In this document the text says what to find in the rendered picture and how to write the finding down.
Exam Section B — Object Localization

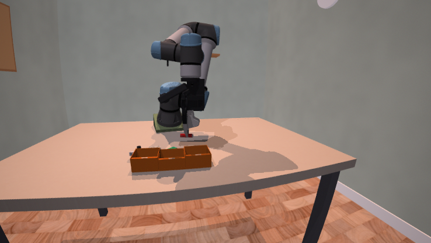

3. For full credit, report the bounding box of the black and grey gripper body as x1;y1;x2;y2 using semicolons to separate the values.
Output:
181;78;205;111

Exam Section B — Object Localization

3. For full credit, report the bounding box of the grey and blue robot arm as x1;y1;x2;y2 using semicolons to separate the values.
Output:
151;22;220;127

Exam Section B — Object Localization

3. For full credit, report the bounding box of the orange rack of bins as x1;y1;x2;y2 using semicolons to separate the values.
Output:
130;145;211;172

